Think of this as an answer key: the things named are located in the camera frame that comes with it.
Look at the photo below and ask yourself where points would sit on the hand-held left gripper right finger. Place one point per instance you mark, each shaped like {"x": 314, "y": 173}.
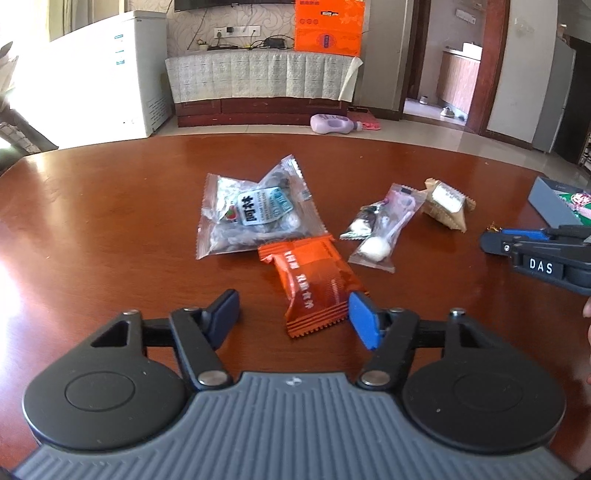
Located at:
{"x": 364, "y": 323}

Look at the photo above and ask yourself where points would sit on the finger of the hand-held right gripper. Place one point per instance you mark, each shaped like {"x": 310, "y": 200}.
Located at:
{"x": 526, "y": 234}
{"x": 496, "y": 242}

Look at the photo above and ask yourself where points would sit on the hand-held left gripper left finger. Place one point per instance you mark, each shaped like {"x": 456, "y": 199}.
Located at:
{"x": 226, "y": 314}

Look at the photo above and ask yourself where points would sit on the grey cardboard box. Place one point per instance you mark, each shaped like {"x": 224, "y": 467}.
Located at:
{"x": 547, "y": 203}

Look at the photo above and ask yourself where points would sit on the green snack packet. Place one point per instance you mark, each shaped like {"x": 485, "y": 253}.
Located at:
{"x": 579, "y": 201}

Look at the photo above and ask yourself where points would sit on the beige snack packet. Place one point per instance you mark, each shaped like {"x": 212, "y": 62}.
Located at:
{"x": 445, "y": 203}

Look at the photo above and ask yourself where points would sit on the orange snack packet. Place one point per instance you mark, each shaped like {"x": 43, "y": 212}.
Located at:
{"x": 309, "y": 281}

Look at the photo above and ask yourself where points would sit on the clear white lollipop packet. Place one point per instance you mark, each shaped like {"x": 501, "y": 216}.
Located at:
{"x": 376, "y": 249}

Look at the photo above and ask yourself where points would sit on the clear sunflower seed packet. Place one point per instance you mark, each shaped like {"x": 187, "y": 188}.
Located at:
{"x": 249, "y": 217}

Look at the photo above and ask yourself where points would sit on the clear pink candy packet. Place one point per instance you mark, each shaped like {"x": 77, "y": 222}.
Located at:
{"x": 397, "y": 203}

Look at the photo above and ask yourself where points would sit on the person's right hand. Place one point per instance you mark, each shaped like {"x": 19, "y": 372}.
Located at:
{"x": 588, "y": 308}

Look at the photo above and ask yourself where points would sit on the silver refrigerator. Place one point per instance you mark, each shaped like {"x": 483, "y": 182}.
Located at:
{"x": 554, "y": 92}

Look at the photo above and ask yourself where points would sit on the wooden kitchen counter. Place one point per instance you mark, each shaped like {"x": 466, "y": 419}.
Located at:
{"x": 457, "y": 83}

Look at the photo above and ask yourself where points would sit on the purple detergent bottle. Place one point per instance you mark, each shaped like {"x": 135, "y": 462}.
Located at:
{"x": 330, "y": 124}

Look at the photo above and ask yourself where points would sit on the dark wooden television cabinet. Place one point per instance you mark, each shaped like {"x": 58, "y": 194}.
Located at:
{"x": 258, "y": 111}

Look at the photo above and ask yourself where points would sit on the lace cabinet cloth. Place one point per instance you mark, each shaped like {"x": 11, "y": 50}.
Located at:
{"x": 254, "y": 74}

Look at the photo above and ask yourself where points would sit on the white electric scooter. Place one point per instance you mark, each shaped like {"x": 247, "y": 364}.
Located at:
{"x": 27, "y": 138}

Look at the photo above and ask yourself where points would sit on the white chest freezer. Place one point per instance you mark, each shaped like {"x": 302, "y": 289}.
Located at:
{"x": 92, "y": 83}

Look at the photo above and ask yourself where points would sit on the black power strip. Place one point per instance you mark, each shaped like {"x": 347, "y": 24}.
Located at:
{"x": 219, "y": 46}

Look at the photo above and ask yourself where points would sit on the orange gift box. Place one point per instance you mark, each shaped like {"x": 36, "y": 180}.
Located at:
{"x": 328, "y": 32}

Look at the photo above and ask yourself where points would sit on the black router box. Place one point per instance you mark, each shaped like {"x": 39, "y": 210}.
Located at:
{"x": 276, "y": 43}

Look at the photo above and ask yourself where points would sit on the brown wooden door frame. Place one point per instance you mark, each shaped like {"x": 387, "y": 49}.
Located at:
{"x": 491, "y": 69}

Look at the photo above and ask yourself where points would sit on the white wall rack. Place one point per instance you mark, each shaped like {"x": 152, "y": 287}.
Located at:
{"x": 465, "y": 15}

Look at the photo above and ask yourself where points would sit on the white wall socket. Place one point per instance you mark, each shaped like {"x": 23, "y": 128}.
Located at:
{"x": 245, "y": 31}
{"x": 222, "y": 32}

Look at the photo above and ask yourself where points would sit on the black wall television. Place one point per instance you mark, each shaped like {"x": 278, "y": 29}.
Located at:
{"x": 231, "y": 3}

